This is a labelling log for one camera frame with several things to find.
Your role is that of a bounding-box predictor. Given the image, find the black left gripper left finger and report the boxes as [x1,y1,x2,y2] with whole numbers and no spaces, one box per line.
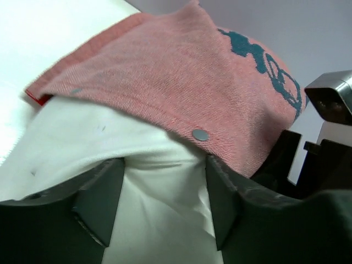
[1,158,125,264]

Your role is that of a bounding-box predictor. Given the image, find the white pillow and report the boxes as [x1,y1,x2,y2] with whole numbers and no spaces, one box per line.
[1,97,223,263]

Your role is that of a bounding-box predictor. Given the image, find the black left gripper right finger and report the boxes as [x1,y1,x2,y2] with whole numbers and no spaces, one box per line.
[206,156,351,263]

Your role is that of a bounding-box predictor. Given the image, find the red patterned pillowcase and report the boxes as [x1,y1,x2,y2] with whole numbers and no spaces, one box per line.
[25,1,306,177]

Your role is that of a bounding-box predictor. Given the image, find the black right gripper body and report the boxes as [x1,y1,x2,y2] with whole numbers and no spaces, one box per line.
[251,130,351,200]

